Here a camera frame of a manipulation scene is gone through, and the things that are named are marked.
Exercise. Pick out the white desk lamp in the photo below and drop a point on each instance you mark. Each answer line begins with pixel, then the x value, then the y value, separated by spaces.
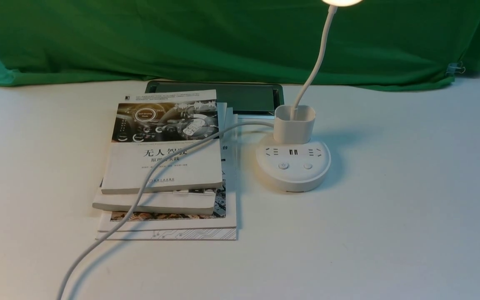
pixel 290 159

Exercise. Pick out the dark tablet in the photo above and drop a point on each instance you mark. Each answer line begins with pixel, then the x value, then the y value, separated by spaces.
pixel 249 99

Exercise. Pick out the white book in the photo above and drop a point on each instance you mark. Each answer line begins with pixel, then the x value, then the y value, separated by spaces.
pixel 145 134
pixel 154 142

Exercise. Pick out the top white book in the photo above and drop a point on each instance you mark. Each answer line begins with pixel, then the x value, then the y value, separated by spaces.
pixel 154 142

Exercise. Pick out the green backdrop cloth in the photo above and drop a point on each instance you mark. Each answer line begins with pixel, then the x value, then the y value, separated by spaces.
pixel 390 45

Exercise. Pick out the metal binder clip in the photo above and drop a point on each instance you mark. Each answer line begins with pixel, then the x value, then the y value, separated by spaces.
pixel 455 68

